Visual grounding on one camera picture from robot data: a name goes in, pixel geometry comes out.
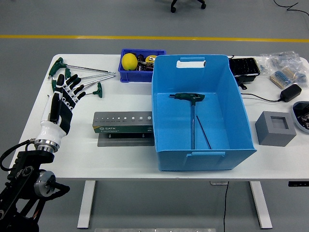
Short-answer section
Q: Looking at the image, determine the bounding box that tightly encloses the grey hollow cube block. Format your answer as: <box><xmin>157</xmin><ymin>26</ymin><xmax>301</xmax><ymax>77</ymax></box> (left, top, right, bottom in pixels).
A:
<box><xmin>254</xmin><ymin>110</ymin><xmax>297</xmax><ymax>147</ymax></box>

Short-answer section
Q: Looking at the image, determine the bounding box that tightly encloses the black desk control panel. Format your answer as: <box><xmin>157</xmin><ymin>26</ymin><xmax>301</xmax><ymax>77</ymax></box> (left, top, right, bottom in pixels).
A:
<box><xmin>288</xmin><ymin>180</ymin><xmax>309</xmax><ymax>188</ymax></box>

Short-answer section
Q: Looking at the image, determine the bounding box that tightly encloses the small dark blue bin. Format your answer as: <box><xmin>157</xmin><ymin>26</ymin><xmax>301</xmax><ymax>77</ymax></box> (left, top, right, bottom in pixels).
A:
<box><xmin>118</xmin><ymin>48</ymin><xmax>167</xmax><ymax>83</ymax></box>

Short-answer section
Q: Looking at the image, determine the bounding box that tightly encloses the short green T-handle hex key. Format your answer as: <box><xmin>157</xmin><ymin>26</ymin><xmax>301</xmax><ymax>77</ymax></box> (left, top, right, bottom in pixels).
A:
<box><xmin>79</xmin><ymin>82</ymin><xmax>103</xmax><ymax>99</ymax></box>

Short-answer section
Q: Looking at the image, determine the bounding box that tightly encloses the black adapter cable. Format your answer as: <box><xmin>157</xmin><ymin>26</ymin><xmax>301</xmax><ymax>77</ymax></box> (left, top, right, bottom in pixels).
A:
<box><xmin>240</xmin><ymin>93</ymin><xmax>282</xmax><ymax>102</ymax></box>

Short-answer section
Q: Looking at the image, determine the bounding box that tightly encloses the green metal hex key stand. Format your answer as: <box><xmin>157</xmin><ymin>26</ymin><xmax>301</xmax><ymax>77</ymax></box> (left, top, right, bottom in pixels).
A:
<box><xmin>93</xmin><ymin>111</ymin><xmax>155</xmax><ymax>147</ymax></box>

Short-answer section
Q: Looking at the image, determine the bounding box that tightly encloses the black floor cable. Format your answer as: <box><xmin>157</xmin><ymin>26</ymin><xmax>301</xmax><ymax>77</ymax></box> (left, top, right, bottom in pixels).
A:
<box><xmin>273</xmin><ymin>0</ymin><xmax>309</xmax><ymax>15</ymax></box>

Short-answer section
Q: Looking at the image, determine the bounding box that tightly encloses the black power adapter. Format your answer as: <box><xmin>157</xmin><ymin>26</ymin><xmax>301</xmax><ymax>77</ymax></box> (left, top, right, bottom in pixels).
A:
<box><xmin>280</xmin><ymin>84</ymin><xmax>303</xmax><ymax>103</ymax></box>

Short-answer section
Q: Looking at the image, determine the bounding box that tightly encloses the large green T-handle hex key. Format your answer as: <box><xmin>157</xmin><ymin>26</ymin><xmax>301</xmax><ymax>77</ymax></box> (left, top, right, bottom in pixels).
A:
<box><xmin>169</xmin><ymin>92</ymin><xmax>206</xmax><ymax>150</ymax></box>

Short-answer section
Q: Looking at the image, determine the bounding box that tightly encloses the grey bowl with parts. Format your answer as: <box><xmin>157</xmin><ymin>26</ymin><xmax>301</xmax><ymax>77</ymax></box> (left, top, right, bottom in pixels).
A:
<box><xmin>292</xmin><ymin>101</ymin><xmax>309</xmax><ymax>132</ymax></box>

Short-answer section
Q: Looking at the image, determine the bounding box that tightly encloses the clear plastic bags pile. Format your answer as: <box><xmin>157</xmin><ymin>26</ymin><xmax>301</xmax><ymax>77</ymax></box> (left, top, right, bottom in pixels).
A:
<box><xmin>259</xmin><ymin>50</ymin><xmax>309</xmax><ymax>89</ymax></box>

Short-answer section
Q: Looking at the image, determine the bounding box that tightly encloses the taped resistor strip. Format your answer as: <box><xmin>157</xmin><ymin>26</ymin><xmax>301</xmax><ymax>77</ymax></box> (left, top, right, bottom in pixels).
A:
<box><xmin>269</xmin><ymin>67</ymin><xmax>299</xmax><ymax>88</ymax></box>

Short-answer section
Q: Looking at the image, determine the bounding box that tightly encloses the thin green T-handle hex key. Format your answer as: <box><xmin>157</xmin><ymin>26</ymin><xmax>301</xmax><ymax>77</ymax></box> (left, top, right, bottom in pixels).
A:
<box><xmin>196</xmin><ymin>115</ymin><xmax>213</xmax><ymax>150</ymax></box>

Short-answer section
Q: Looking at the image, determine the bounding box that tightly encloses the black plastic tray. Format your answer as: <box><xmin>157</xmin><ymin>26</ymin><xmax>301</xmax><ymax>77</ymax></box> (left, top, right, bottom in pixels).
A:
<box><xmin>228</xmin><ymin>57</ymin><xmax>261</xmax><ymax>83</ymax></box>

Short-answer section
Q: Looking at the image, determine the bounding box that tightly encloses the black hanging cable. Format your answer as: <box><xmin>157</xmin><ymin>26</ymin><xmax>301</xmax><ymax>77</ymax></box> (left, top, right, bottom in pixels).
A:
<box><xmin>223</xmin><ymin>181</ymin><xmax>230</xmax><ymax>232</ymax></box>

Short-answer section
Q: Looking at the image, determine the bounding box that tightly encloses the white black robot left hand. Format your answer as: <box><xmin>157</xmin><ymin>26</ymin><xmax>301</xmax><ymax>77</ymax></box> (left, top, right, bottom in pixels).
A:
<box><xmin>36</xmin><ymin>73</ymin><xmax>86</xmax><ymax>144</ymax></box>

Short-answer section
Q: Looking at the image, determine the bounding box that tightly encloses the large light blue box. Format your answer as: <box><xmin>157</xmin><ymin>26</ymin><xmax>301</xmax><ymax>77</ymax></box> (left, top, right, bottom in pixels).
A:
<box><xmin>151</xmin><ymin>53</ymin><xmax>257</xmax><ymax>171</ymax></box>

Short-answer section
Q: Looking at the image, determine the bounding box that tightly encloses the yellow lemon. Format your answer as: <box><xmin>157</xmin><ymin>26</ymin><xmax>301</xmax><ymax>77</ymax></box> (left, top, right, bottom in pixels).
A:
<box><xmin>121</xmin><ymin>53</ymin><xmax>139</xmax><ymax>71</ymax></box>

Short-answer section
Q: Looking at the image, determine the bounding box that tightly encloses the white table leg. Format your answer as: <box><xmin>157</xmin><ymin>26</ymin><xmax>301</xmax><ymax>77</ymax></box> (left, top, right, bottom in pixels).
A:
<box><xmin>249</xmin><ymin>180</ymin><xmax>273</xmax><ymax>229</ymax></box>
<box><xmin>77</xmin><ymin>180</ymin><xmax>97</xmax><ymax>229</ymax></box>

